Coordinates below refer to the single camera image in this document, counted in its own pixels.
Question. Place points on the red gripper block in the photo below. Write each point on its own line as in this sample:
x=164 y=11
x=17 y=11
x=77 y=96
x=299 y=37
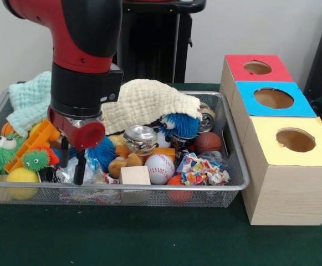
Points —
x=88 y=137

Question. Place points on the clear blue plastic bag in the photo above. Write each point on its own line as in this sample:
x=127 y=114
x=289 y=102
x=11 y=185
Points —
x=95 y=173

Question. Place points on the blue spiky eyed toy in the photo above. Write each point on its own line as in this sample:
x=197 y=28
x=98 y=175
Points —
x=102 y=153

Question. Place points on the mint green cloth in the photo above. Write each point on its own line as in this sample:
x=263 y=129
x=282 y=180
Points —
x=27 y=99

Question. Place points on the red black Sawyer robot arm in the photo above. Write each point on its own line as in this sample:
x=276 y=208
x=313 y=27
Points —
x=74 y=86

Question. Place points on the shallow mesh bin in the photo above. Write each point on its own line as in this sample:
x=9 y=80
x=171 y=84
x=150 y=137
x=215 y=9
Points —
x=177 y=196

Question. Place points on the wooden box with three holes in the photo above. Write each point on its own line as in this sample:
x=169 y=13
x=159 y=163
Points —
x=288 y=194

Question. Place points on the yellow ball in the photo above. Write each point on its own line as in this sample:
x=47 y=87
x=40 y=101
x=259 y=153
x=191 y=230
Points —
x=22 y=177

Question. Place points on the plain wooden cube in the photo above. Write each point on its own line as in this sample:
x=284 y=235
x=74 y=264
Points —
x=135 y=175

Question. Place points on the crushed silver can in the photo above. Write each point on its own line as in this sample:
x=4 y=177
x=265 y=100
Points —
x=140 y=138

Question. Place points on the white baseball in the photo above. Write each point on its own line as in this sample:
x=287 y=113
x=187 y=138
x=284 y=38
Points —
x=160 y=169

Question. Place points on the cream waffle cloth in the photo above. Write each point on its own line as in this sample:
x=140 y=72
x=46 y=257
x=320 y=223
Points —
x=155 y=102

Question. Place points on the crumpled colourful paper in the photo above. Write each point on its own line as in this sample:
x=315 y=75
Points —
x=199 y=169

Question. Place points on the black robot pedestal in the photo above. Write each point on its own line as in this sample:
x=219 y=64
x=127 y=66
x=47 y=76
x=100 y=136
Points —
x=155 y=41

